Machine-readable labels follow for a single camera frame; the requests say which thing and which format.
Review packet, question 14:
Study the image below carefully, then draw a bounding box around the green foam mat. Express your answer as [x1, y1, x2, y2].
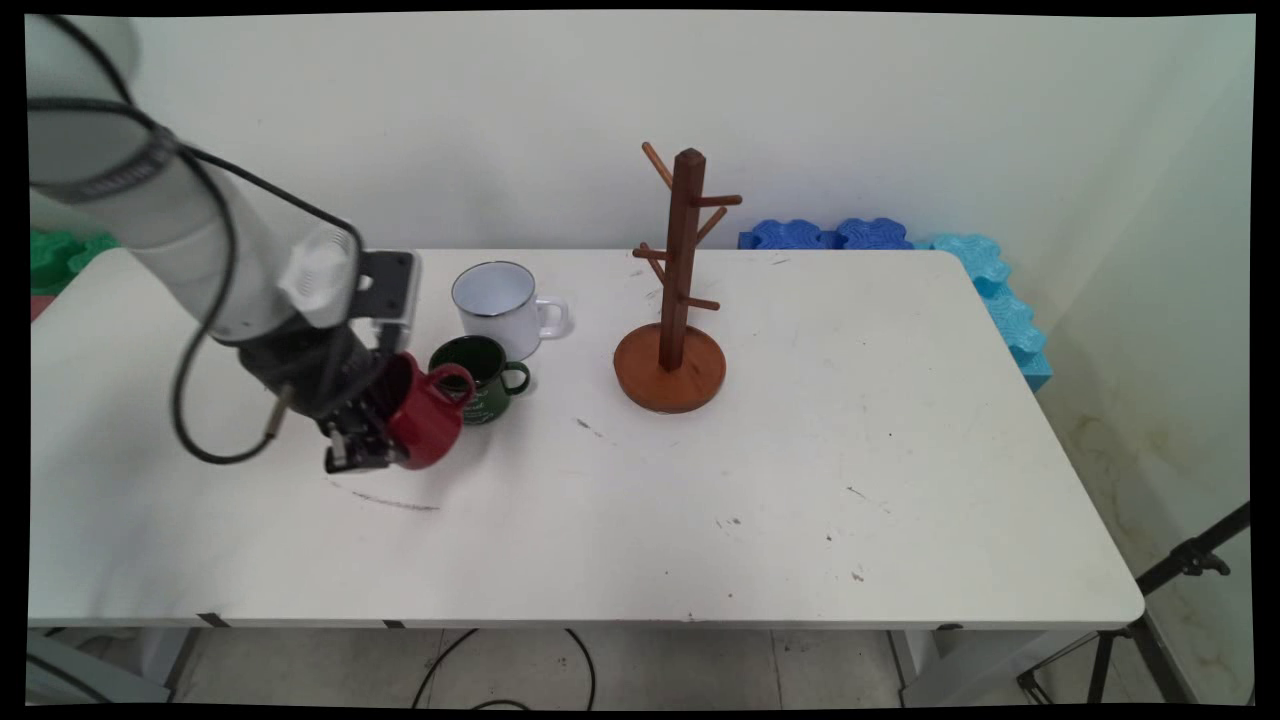
[30, 230, 123, 297]

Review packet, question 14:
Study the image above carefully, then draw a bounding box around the black tripod stand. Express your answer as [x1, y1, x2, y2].
[1017, 500, 1253, 706]

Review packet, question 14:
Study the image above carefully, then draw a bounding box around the red enamel mug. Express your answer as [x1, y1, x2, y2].
[384, 351, 478, 472]

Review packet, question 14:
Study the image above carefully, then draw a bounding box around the black floor cable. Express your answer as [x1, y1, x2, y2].
[410, 628, 598, 711]

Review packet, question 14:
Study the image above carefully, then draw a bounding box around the brown wooden mug tree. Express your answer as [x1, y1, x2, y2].
[613, 143, 745, 414]

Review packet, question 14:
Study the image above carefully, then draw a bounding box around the light blue foam mat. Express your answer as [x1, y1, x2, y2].
[915, 233, 1053, 393]

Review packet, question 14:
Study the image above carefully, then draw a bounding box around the white enamel mug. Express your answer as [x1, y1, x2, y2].
[451, 261, 571, 362]

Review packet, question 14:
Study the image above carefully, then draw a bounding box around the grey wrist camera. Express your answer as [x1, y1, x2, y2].
[348, 250, 422, 353]

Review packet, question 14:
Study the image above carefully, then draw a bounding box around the dark blue foam mat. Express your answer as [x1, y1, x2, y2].
[738, 218, 916, 251]

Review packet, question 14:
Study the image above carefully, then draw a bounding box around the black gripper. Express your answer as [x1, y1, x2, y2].
[238, 324, 414, 475]

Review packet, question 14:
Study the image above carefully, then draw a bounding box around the dark green enamel mug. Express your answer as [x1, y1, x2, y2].
[430, 335, 531, 427]

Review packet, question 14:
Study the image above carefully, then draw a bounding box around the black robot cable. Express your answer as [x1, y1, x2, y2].
[28, 15, 367, 467]

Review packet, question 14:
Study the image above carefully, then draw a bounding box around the white table leg frame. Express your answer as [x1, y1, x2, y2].
[890, 626, 1101, 707]

